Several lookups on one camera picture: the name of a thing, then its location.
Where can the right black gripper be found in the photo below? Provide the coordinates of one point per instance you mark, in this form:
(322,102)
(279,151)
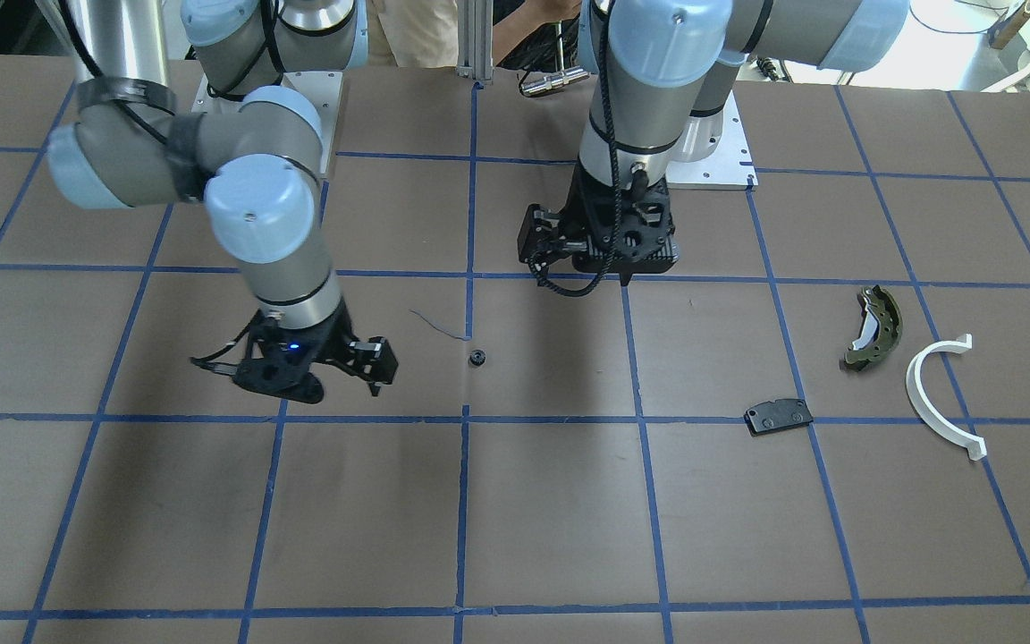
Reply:
(329,343)

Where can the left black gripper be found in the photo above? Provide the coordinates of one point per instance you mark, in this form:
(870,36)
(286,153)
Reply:
(539,234)

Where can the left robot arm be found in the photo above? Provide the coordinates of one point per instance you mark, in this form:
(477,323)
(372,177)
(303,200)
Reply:
(665,71)

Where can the black brake pad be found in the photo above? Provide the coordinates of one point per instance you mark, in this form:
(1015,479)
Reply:
(768,417)

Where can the seated person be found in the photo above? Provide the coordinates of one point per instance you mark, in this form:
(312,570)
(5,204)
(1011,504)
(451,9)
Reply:
(425,34)

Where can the green brake shoe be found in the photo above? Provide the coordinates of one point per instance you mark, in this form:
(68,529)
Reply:
(881,330)

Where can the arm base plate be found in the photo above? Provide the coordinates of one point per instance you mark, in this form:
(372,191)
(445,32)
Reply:
(713,153)
(323,89)

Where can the metal handle tool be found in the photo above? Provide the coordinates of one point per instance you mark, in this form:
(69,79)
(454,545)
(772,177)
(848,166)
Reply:
(553,82)

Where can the aluminium frame post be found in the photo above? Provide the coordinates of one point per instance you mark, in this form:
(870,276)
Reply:
(475,31)

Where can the white curved plastic bracket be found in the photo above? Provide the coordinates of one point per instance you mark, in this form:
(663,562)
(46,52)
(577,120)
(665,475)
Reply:
(974,446)

